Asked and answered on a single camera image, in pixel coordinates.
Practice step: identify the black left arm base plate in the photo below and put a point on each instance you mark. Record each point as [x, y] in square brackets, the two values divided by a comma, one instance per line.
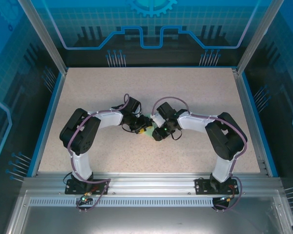
[98, 187]

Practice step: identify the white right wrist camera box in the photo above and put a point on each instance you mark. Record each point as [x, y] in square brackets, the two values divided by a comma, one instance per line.
[157, 119]

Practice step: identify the blue table side trim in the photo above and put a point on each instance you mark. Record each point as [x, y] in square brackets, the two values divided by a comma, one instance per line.
[47, 124]
[254, 109]

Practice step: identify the aluminium side rail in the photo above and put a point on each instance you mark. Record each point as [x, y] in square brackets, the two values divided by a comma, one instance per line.
[247, 109]

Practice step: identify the grey metal sheet panel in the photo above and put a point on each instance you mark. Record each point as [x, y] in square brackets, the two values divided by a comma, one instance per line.
[146, 219]

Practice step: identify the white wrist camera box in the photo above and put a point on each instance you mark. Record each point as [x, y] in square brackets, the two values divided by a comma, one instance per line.
[157, 119]
[138, 112]

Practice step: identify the aluminium frame rail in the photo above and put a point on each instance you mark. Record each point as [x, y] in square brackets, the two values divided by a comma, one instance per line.
[149, 181]

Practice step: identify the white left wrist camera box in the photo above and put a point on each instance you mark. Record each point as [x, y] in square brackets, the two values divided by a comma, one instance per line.
[138, 112]

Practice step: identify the light green paper sheet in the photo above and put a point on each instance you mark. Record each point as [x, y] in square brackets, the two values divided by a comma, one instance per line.
[152, 131]

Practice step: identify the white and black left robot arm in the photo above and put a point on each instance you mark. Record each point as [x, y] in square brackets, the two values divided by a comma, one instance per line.
[79, 132]

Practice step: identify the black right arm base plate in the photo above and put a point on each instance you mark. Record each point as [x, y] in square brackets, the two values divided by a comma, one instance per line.
[202, 186]

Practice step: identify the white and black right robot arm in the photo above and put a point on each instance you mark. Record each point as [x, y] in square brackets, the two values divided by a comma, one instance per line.
[225, 139]

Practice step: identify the aluminium corner post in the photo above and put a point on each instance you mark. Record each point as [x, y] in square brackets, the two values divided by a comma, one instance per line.
[45, 39]
[257, 39]

